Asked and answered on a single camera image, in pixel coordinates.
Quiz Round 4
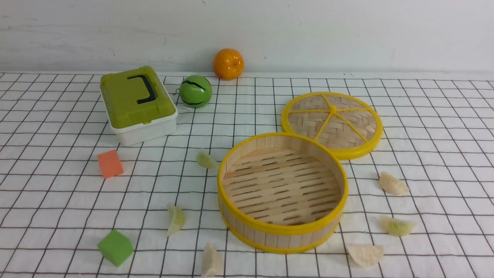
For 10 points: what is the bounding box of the orange foam cube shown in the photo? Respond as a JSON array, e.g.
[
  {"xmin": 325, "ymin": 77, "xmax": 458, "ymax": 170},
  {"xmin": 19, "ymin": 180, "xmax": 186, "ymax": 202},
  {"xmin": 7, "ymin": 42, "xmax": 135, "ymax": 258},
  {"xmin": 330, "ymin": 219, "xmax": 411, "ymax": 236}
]
[{"xmin": 97, "ymin": 150, "xmax": 125, "ymax": 178}]

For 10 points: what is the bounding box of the woven bamboo steamer lid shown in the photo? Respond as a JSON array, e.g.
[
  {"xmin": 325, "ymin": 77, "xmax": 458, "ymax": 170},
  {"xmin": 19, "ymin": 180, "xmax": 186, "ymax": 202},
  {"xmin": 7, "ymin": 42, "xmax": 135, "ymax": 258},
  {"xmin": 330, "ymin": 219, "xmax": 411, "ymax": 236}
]
[{"xmin": 281, "ymin": 92, "xmax": 384, "ymax": 160}]

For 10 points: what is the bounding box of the white grid-pattern tablecloth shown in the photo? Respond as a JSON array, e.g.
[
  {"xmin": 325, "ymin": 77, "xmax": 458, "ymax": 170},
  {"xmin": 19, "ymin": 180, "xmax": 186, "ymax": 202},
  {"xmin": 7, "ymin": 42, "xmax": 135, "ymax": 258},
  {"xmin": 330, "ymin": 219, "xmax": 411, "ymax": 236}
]
[{"xmin": 0, "ymin": 72, "xmax": 494, "ymax": 278}]

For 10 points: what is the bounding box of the green foam cube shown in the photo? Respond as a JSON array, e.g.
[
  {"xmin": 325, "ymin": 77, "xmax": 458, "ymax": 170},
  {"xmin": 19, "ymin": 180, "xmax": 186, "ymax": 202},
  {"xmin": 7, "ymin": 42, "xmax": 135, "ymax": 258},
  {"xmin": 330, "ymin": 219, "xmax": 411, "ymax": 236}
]
[{"xmin": 97, "ymin": 229, "xmax": 134, "ymax": 267}]

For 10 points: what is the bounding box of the orange toy tangerine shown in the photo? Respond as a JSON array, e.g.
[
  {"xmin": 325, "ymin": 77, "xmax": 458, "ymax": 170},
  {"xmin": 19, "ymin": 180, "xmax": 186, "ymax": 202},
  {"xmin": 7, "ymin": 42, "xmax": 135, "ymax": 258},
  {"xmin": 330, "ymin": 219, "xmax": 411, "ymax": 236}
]
[{"xmin": 213, "ymin": 49, "xmax": 245, "ymax": 80}]

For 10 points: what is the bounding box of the green lid white storage box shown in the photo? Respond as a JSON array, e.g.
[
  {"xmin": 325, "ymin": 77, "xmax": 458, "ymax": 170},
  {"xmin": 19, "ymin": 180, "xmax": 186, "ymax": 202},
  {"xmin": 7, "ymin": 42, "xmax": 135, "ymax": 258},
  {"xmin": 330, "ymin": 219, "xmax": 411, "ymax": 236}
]
[{"xmin": 100, "ymin": 66, "xmax": 178, "ymax": 146}]

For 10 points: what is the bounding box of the white dumpling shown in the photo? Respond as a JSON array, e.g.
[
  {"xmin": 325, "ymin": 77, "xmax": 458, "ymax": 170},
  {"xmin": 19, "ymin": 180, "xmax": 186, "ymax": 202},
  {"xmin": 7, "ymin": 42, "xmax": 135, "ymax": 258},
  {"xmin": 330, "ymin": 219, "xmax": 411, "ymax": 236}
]
[
  {"xmin": 201, "ymin": 242, "xmax": 224, "ymax": 278},
  {"xmin": 347, "ymin": 245, "xmax": 384, "ymax": 267},
  {"xmin": 379, "ymin": 172, "xmax": 409, "ymax": 196}
]

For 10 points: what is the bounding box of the bamboo steamer tray yellow rim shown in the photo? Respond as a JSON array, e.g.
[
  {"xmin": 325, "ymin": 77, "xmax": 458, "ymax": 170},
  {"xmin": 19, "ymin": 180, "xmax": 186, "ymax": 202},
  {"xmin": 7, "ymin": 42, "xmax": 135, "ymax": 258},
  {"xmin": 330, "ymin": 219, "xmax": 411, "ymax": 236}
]
[{"xmin": 217, "ymin": 132, "xmax": 349, "ymax": 254}]

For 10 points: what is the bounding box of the green dumpling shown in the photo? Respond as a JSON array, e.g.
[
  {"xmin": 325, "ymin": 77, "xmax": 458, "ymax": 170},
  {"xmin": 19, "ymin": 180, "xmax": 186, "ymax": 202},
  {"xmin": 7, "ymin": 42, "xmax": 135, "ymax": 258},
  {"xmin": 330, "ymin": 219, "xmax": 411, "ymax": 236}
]
[
  {"xmin": 196, "ymin": 149, "xmax": 219, "ymax": 170},
  {"xmin": 166, "ymin": 203, "xmax": 185, "ymax": 236},
  {"xmin": 379, "ymin": 216, "xmax": 416, "ymax": 237}
]

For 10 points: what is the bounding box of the green toy watermelon ball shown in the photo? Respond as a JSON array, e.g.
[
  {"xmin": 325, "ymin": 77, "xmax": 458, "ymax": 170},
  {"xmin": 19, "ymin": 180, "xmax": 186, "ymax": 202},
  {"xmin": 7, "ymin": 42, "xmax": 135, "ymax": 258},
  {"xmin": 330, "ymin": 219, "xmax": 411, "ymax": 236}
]
[{"xmin": 179, "ymin": 75, "xmax": 212, "ymax": 108}]

